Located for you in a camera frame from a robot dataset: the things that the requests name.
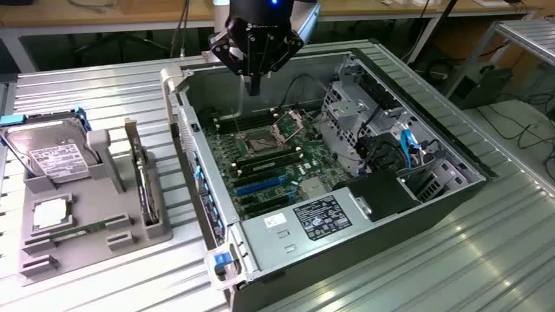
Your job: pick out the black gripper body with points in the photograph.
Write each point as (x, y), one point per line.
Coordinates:
(260, 19)

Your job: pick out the GPU graphics card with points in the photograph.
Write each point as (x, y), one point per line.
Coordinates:
(146, 188)

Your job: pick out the thin metal locking lever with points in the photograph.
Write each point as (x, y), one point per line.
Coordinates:
(239, 120)

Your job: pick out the silver disk bay cage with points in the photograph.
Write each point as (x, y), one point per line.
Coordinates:
(347, 110)

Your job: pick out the metal socket cover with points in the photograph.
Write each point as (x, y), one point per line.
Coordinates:
(287, 126)

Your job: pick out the CPU socket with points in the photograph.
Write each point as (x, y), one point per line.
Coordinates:
(260, 145)

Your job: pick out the green motherboard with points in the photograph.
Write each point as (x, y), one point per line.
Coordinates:
(303, 148)

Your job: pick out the installed RAM stick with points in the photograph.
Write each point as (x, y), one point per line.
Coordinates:
(266, 166)

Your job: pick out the blue slot clip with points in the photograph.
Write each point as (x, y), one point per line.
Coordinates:
(199, 178)

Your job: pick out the blue expansion slot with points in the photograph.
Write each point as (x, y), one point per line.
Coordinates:
(260, 186)

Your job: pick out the long black expansion slot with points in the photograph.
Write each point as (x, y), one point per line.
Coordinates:
(260, 208)
(259, 198)

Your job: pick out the black box on floor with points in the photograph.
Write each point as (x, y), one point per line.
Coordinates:
(481, 86)

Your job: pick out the black fan shroud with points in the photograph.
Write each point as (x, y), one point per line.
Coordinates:
(382, 195)

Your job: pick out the hard disk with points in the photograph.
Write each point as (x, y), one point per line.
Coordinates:
(52, 152)

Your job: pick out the blue disk caddy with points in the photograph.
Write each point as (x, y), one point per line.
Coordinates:
(7, 120)

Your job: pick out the grey power supply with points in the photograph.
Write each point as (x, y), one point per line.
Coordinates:
(303, 234)

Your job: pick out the grey parts rack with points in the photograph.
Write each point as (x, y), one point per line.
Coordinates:
(87, 208)

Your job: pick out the CPU chip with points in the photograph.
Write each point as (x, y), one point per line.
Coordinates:
(51, 214)

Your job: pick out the blue case latch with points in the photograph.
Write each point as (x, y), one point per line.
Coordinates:
(220, 260)

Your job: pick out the spare RAM stick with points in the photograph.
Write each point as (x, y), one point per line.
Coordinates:
(78, 231)

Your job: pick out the open black PC case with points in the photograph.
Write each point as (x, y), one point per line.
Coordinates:
(390, 260)

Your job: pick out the wooden desk grey frame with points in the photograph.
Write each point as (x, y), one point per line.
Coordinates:
(130, 15)

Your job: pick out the aluminium frame stand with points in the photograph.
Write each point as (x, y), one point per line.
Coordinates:
(521, 35)

